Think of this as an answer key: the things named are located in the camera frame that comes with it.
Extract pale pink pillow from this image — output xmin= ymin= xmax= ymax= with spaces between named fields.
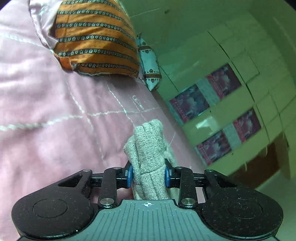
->
xmin=29 ymin=0 xmax=62 ymax=49

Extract green wardrobe with posters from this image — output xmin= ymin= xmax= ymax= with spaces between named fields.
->
xmin=125 ymin=1 xmax=295 ymax=179

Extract pink quilted bedspread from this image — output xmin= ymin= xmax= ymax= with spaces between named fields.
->
xmin=1 ymin=1 xmax=204 ymax=240

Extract orange striped pillow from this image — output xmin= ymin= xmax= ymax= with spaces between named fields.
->
xmin=54 ymin=1 xmax=140 ymax=77

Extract brown wooden door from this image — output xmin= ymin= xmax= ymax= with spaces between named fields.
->
xmin=229 ymin=143 xmax=280 ymax=189

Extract grey knit pants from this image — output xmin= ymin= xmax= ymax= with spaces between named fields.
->
xmin=123 ymin=120 xmax=179 ymax=200

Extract white patterned pillow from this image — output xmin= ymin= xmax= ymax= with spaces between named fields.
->
xmin=137 ymin=33 xmax=162 ymax=91

